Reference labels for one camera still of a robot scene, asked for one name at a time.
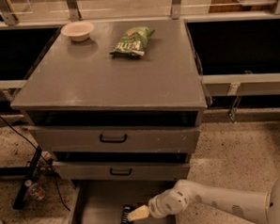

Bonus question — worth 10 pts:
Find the green kettle chips bag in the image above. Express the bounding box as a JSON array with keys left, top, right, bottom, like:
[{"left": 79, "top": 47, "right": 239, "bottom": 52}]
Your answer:
[{"left": 110, "top": 26, "right": 155, "bottom": 56}]

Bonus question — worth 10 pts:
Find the grey drawer cabinet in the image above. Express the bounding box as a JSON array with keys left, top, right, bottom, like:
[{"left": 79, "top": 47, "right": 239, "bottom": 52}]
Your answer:
[{"left": 6, "top": 15, "right": 212, "bottom": 200}]

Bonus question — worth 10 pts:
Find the black cable on floor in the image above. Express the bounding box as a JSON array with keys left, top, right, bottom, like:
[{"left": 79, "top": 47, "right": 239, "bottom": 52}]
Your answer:
[{"left": 0, "top": 108, "right": 71, "bottom": 216}]

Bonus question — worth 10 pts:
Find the top grey drawer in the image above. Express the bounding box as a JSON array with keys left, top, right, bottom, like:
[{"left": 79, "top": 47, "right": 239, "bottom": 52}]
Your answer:
[{"left": 30, "top": 126, "right": 199, "bottom": 153}]

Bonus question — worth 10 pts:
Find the small clear bottle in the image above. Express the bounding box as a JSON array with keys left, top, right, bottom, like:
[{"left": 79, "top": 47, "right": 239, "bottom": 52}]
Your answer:
[{"left": 24, "top": 180, "right": 46, "bottom": 200}]

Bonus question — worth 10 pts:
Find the metal bracket under shelf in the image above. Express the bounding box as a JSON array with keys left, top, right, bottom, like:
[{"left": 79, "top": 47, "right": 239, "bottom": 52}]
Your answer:
[{"left": 228, "top": 95, "right": 241, "bottom": 123}]

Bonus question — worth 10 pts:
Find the dark blue rxbar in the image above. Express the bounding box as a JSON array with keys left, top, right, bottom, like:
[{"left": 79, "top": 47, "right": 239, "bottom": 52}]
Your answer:
[{"left": 120, "top": 205, "right": 134, "bottom": 224}]

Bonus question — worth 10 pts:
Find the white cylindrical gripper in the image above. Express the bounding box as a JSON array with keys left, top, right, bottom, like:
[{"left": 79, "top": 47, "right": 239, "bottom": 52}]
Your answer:
[{"left": 128, "top": 195, "right": 169, "bottom": 222}]

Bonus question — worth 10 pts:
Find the open bottom grey drawer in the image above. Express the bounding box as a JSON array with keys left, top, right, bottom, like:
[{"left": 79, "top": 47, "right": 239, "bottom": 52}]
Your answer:
[{"left": 69, "top": 180, "right": 177, "bottom": 224}]

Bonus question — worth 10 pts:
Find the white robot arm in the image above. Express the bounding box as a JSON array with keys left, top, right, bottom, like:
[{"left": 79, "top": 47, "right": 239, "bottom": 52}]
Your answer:
[{"left": 126, "top": 178, "right": 280, "bottom": 224}]

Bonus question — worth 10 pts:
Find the middle grey drawer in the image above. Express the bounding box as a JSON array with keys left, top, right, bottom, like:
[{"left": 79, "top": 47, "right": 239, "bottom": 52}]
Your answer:
[{"left": 54, "top": 161, "right": 189, "bottom": 182}]

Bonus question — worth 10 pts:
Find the black metal leg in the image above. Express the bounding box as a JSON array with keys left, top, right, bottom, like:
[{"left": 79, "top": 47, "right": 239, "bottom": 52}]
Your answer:
[{"left": 12, "top": 147, "right": 41, "bottom": 210}]

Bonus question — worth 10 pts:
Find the white paper bowl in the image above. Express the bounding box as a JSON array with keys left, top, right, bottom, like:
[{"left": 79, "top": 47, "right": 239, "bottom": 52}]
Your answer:
[{"left": 60, "top": 21, "right": 94, "bottom": 42}]

